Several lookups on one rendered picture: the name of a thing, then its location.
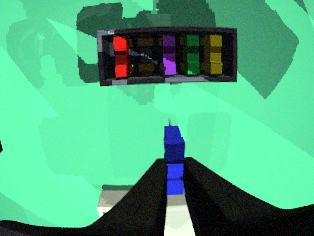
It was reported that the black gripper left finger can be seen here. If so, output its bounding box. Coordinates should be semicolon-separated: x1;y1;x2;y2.
0;158;168;236

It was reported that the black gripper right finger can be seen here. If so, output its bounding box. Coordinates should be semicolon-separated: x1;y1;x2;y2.
182;158;314;236

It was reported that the dark grey fuse block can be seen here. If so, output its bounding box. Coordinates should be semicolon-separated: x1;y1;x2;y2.
96;25;238;86

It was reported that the white rectangular tray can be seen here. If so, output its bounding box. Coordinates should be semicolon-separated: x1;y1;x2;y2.
96;190;196;236

